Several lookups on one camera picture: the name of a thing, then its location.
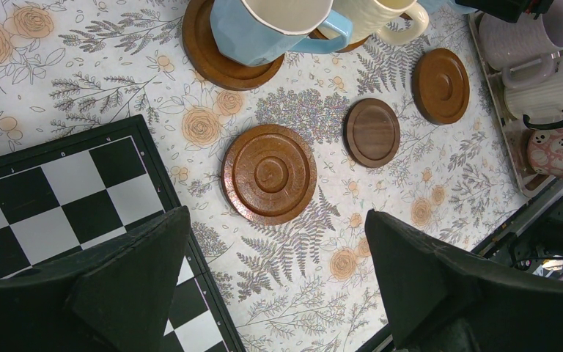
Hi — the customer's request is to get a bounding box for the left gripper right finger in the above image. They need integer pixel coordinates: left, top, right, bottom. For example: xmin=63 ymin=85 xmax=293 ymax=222
xmin=364 ymin=210 xmax=563 ymax=351

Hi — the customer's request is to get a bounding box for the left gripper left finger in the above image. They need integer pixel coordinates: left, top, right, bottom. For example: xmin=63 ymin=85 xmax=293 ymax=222
xmin=0 ymin=206 xmax=191 ymax=351

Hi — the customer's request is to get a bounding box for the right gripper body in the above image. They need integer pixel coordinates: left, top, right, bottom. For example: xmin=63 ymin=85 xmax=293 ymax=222
xmin=455 ymin=0 xmax=553 ymax=23

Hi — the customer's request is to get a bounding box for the lilac mug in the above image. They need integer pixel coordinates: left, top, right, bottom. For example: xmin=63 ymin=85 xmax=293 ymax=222
xmin=479 ymin=1 xmax=563 ymax=89

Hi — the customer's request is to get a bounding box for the brown wooden coaster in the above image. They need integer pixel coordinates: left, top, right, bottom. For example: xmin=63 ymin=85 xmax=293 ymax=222
xmin=221 ymin=124 xmax=317 ymax=225
xmin=182 ymin=0 xmax=284 ymax=91
xmin=411 ymin=48 xmax=470 ymax=125
xmin=309 ymin=13 xmax=413 ymax=54

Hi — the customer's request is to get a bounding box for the white mug black rim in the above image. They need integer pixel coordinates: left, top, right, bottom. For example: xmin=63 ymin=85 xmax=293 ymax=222
xmin=501 ymin=54 xmax=563 ymax=130

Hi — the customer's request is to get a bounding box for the metal tray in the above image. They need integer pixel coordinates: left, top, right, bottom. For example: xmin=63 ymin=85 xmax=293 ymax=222
xmin=469 ymin=12 xmax=563 ymax=197

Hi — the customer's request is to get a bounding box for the cream yellow mug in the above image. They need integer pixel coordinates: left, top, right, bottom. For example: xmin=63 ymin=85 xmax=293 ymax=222
xmin=332 ymin=0 xmax=430 ymax=45

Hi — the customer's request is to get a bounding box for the dark walnut coaster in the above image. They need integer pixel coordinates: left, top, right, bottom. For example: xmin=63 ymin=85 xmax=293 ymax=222
xmin=343 ymin=98 xmax=400 ymax=169

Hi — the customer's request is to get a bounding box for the light blue faceted mug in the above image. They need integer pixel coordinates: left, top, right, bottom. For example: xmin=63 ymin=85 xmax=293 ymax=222
xmin=210 ymin=0 xmax=353 ymax=67

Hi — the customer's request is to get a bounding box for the black white chessboard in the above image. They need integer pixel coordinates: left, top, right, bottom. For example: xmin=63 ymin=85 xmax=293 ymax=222
xmin=0 ymin=114 xmax=246 ymax=352

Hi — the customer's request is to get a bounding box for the floral tablecloth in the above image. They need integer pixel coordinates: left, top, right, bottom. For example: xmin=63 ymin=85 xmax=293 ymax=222
xmin=0 ymin=1 xmax=526 ymax=351

